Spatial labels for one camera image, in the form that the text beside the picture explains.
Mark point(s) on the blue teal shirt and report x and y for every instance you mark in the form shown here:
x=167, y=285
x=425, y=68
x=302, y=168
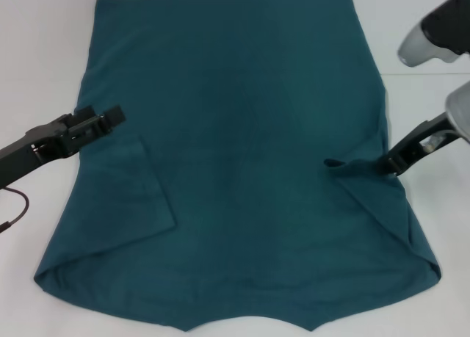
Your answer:
x=238, y=131

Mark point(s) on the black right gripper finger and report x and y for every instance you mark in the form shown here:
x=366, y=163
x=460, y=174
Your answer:
x=389, y=164

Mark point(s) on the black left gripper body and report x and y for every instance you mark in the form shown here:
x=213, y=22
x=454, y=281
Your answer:
x=22, y=155

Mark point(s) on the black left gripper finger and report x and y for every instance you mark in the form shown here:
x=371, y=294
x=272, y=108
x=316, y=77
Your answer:
x=84, y=115
x=115, y=115

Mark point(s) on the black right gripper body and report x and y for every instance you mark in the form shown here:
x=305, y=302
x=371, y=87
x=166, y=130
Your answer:
x=415, y=142

